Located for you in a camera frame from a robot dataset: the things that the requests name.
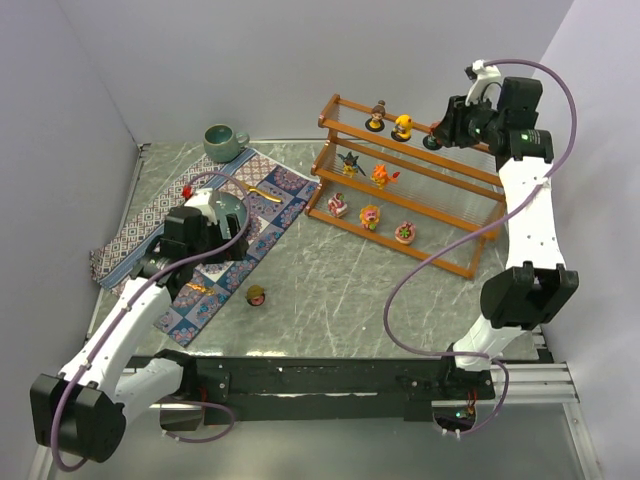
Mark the yellow duck figurine toy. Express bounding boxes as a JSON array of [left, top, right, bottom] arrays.
[[391, 114, 413, 142]]

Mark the red-haired figurine toy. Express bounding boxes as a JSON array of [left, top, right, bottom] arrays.
[[422, 133, 442, 151]]

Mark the strawberry cake toy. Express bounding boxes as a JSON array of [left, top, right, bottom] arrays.
[[327, 192, 348, 218]]

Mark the teal ceramic plate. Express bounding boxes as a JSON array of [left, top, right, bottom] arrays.
[[212, 191, 247, 240]]

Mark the orange fox figurine toy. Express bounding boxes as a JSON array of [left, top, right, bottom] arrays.
[[370, 163, 400, 190]]

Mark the pink bear clover toy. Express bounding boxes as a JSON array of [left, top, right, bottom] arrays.
[[394, 221, 417, 245]]

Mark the brown-haired bun figurine toy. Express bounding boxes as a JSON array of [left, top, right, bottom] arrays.
[[365, 100, 386, 133]]

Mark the green ceramic mug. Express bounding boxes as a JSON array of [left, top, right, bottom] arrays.
[[203, 124, 250, 164]]

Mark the olive-hat figurine toy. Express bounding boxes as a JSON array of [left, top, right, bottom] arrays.
[[245, 285, 266, 306]]

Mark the gold fork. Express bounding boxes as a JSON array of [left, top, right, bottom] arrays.
[[186, 282, 216, 296]]

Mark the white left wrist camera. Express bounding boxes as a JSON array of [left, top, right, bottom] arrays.
[[185, 188, 219, 224]]

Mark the pink sunflower pig toy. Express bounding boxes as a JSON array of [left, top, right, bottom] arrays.
[[359, 205, 380, 231]]

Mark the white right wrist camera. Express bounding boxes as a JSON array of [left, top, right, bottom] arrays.
[[465, 60, 502, 106]]

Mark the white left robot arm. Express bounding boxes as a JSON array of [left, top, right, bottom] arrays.
[[29, 205, 250, 472]]

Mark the orange wooden two-tier shelf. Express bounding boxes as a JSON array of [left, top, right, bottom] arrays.
[[305, 94, 506, 260]]

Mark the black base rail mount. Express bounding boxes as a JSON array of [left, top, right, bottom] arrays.
[[74, 354, 556, 436]]

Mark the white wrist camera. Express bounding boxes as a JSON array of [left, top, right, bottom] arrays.
[[465, 60, 502, 106], [185, 188, 219, 224]]

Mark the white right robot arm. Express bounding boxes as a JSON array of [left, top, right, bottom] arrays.
[[433, 77, 579, 372]]

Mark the gold butter knife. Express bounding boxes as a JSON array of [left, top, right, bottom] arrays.
[[242, 182, 283, 204]]

